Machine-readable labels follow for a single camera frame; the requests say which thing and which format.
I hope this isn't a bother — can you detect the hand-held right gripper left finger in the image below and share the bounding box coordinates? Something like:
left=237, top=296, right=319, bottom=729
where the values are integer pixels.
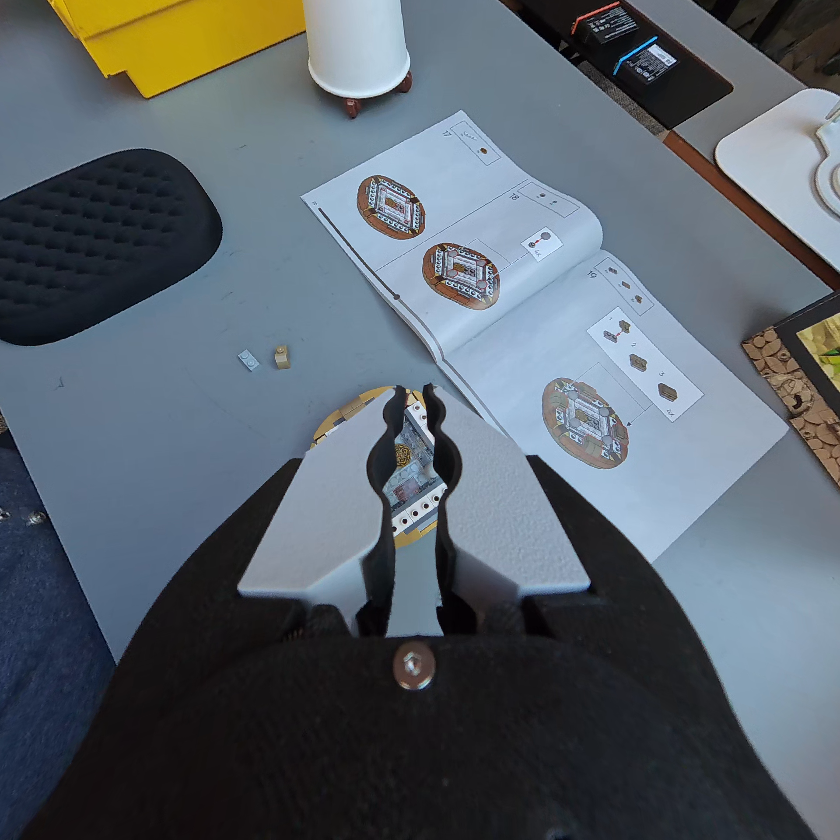
left=238, top=386, right=406, bottom=637

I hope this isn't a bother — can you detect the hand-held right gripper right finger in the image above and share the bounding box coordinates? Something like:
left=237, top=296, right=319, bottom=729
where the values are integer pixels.
left=423, top=384, right=590, bottom=636

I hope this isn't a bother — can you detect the round lego base build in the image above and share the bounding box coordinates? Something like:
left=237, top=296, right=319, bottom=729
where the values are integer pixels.
left=310, top=387, right=454, bottom=551

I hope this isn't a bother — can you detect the lego instruction booklet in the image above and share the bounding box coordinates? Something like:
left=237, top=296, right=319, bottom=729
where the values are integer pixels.
left=301, top=110, right=790, bottom=564

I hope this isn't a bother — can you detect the black lego set box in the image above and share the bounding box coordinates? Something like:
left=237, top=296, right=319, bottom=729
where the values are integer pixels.
left=742, top=292, right=840, bottom=487

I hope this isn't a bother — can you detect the brown lego piece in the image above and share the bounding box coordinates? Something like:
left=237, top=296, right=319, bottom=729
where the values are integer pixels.
left=340, top=71, right=416, bottom=119

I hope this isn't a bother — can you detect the person's blue jeans leg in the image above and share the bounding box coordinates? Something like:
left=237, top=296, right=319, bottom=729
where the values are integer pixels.
left=0, top=430, right=118, bottom=840

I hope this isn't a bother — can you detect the black textured wrist rest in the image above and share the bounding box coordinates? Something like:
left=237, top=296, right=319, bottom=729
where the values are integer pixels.
left=0, top=148, right=224, bottom=347

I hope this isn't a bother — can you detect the white document stand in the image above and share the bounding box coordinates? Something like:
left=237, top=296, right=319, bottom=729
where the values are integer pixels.
left=714, top=87, right=840, bottom=273

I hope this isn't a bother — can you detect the black tray with batteries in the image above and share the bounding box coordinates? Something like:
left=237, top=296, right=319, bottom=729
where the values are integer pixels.
left=518, top=0, right=734, bottom=130

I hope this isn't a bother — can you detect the white paper cup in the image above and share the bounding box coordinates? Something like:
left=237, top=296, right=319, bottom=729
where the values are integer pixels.
left=302, top=0, right=412, bottom=99

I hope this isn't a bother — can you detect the black battery blue stripe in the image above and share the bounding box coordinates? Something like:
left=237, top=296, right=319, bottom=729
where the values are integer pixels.
left=612, top=38, right=678, bottom=86

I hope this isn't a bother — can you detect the yellow plastic storage bin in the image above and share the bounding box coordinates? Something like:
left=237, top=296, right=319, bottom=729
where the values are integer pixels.
left=46, top=0, right=309, bottom=99

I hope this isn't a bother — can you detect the black battery orange stripe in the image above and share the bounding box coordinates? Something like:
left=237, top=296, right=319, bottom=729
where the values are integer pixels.
left=570, top=2, right=641, bottom=46

